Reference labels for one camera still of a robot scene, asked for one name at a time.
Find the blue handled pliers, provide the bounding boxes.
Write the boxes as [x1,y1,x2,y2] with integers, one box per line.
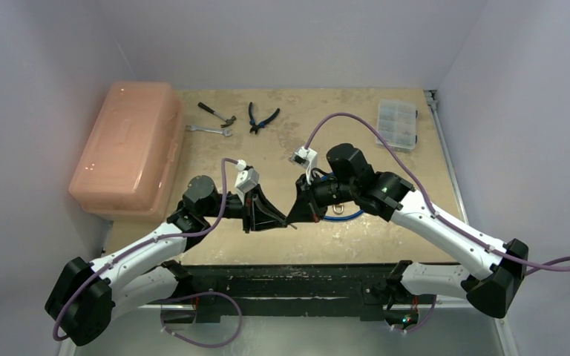
[247,102,281,135]

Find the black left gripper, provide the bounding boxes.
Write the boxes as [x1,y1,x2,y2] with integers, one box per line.
[202,185,287,234]

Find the blue cable lock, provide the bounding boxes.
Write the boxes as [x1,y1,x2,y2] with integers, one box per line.
[312,168,364,223]

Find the silver open-end wrench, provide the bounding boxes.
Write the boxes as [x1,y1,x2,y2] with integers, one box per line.
[186,125,232,137]

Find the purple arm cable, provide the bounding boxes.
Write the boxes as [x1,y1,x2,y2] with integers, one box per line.
[51,156,246,343]
[304,112,570,274]

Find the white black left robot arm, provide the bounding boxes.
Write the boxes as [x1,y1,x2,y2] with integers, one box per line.
[45,170,287,346]

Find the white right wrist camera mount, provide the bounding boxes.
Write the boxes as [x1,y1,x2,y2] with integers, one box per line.
[289,146,318,184]

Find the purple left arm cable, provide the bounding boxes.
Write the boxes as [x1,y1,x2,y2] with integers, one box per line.
[51,156,246,343]

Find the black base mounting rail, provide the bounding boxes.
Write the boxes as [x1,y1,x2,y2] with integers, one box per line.
[148,261,441,325]

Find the brass padlock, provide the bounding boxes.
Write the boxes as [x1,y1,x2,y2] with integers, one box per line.
[332,204,344,215]

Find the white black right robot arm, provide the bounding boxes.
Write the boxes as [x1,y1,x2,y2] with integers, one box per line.
[286,143,529,318]

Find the clear plastic organizer box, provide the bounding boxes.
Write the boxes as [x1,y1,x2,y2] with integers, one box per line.
[376,99,418,152]

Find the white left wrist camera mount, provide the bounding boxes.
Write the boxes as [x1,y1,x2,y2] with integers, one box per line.
[235,159,260,203]

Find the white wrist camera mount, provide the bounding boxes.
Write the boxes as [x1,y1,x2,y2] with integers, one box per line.
[289,146,318,184]
[235,159,260,203]

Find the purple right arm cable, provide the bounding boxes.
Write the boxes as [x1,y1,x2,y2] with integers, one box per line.
[304,112,570,274]

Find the pink translucent storage bin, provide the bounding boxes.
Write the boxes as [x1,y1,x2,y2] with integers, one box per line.
[68,82,184,223]

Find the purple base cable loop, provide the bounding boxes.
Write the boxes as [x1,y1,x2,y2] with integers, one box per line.
[160,289,245,350]

